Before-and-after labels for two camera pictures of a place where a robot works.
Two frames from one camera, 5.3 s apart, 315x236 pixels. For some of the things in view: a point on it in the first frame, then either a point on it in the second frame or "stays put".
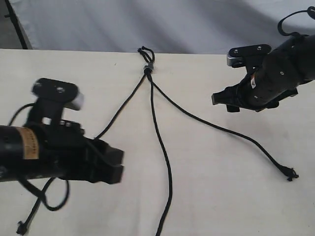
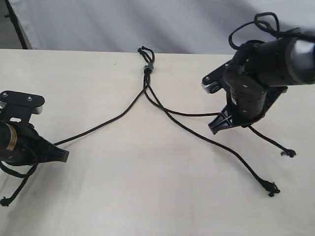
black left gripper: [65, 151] to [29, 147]
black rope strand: [149, 56] to [285, 152]
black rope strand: [291, 174] to [273, 191]
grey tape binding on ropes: [150, 65] stays put
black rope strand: [21, 226] to [5, 200]
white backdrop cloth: [195, 27] stays put
